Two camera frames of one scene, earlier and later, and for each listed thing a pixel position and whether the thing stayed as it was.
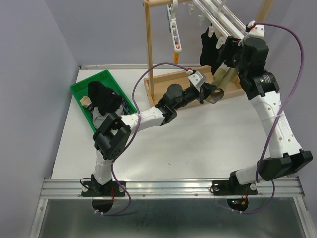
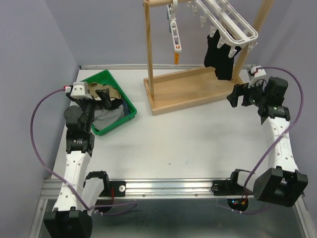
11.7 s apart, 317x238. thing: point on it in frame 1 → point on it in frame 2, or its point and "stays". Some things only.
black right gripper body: x=233 y=59 → x=254 y=95
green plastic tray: x=80 y=89 stays
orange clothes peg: x=176 y=57 stays
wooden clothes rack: x=187 y=87 stays
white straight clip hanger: x=175 y=35 stays
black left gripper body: x=189 y=95 → x=89 y=106
